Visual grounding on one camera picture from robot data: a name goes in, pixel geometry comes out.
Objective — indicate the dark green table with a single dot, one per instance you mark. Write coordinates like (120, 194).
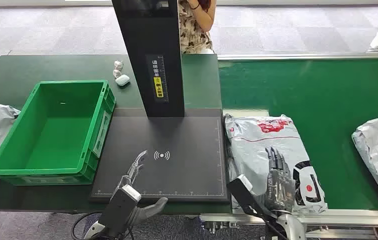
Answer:
(16, 73)

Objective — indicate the black scanner base plate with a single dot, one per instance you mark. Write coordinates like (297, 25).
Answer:
(189, 172)

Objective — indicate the green plastic crate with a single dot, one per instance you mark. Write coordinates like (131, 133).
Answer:
(60, 132)

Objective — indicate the black scanner column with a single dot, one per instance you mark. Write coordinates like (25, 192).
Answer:
(152, 39)

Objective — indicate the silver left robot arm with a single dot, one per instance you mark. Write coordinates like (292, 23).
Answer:
(93, 230)

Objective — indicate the white earbuds case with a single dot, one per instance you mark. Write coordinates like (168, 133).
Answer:
(122, 80)

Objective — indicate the grey package with red print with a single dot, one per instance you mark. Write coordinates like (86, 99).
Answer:
(258, 145)

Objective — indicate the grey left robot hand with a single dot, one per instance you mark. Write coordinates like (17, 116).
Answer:
(150, 207)

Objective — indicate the green conveyor belt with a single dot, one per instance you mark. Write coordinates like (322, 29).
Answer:
(324, 92)

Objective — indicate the small silver wrapped object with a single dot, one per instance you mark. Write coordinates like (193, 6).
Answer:
(117, 73)
(118, 65)

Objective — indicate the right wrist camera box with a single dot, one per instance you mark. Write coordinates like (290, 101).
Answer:
(243, 192)

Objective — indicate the yellow warning label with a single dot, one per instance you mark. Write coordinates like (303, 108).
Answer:
(158, 87)

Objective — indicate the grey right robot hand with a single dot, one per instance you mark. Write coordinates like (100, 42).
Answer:
(280, 188)

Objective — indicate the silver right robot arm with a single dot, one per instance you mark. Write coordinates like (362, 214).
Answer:
(291, 227)

